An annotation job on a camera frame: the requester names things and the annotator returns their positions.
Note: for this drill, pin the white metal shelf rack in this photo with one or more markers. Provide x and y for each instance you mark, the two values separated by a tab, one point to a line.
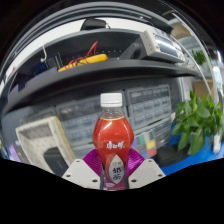
203	56

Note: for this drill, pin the grey parts drawer cabinet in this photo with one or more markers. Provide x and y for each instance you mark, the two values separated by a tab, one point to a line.
148	103
161	131
83	145
80	113

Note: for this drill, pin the black workbench shelf unit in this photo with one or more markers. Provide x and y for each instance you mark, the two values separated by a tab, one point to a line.
100	70

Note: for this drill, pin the black zip case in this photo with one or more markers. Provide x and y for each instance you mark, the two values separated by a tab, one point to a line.
55	161

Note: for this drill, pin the red drink bottle white cap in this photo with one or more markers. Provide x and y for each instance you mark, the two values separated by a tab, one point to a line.
112	133

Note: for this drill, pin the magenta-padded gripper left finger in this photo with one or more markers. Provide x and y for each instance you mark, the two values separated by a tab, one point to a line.
78	173

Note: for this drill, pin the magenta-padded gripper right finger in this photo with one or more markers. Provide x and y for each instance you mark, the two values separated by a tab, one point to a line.
148	173

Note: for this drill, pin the flat black box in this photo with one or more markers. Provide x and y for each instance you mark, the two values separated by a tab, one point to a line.
171	155

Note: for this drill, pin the beige dotted fabric storage box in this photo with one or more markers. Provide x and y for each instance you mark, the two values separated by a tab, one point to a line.
36	136

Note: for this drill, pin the green potted plant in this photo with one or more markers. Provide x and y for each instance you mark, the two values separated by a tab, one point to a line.
196	120

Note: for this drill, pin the clear organizer box coloured parts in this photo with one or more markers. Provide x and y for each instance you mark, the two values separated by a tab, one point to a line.
146	145

